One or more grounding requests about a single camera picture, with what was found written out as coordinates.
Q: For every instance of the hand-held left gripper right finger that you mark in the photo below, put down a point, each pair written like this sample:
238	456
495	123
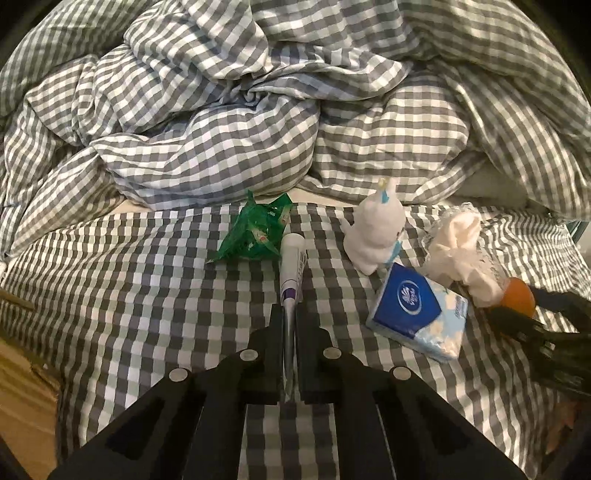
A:
307	341

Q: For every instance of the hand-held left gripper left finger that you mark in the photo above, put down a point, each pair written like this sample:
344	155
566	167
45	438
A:
272	341

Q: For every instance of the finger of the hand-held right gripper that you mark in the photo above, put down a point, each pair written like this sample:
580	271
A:
563	300
521	323

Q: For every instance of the orange fruit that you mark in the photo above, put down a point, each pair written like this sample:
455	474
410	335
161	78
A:
519	297

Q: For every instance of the white ointment tube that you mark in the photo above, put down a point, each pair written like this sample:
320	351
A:
292	267

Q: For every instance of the person's right hand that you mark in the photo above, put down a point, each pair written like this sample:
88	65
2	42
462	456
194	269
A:
561	424

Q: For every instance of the crumpled white cloth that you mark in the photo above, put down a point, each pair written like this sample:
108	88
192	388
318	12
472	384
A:
461	249

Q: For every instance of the blue pocket tissue pack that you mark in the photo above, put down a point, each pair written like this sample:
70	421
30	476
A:
415	309

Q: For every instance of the green snack packet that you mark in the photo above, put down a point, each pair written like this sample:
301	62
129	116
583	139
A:
254	226

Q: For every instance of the grey checked bed sheet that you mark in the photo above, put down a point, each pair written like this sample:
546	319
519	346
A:
152	286

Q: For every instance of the white plush toy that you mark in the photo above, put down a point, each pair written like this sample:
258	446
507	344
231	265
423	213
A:
376	226

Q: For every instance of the grey checked duvet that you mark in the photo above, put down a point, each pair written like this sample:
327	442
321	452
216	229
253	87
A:
231	92

